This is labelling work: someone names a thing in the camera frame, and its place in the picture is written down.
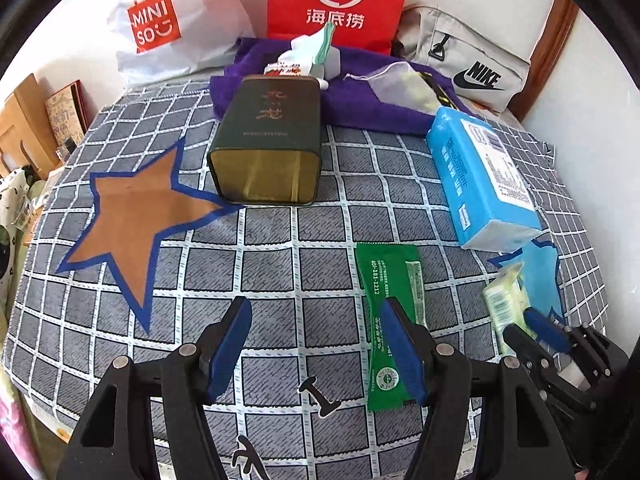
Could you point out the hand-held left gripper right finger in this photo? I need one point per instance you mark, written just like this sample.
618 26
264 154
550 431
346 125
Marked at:
405 355

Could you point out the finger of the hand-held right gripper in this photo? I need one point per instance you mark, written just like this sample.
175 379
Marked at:
530 352
545 329

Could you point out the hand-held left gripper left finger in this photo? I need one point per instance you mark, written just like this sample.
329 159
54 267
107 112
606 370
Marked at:
230 345

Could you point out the light green tissue packet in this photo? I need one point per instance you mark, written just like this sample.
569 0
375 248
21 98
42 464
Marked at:
505 295

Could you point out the green wipes packet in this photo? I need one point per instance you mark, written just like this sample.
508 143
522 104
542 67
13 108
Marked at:
385 280

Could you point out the white packet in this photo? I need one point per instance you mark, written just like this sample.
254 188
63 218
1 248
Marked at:
305 50

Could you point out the grey grid star bedsheet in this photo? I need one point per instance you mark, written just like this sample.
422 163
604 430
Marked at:
300 260

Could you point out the blue tissue pack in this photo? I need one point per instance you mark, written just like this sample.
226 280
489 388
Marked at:
470 175

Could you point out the dark green tin box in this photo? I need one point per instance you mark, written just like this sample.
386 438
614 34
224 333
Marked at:
265 125

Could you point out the floral bedding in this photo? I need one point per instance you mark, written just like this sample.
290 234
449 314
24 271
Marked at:
15 220

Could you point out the purple towel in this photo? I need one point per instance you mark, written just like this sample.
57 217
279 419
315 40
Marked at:
350 105

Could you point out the patterned gift box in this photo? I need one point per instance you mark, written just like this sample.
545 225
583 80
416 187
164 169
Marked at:
65 115

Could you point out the grey waist bag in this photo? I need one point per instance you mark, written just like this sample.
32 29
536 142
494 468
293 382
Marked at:
465 55

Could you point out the brown wooden headboard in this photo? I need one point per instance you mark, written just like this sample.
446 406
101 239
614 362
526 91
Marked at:
550 40

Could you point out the white plastic shopping bag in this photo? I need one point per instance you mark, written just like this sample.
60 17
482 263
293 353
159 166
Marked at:
200 25

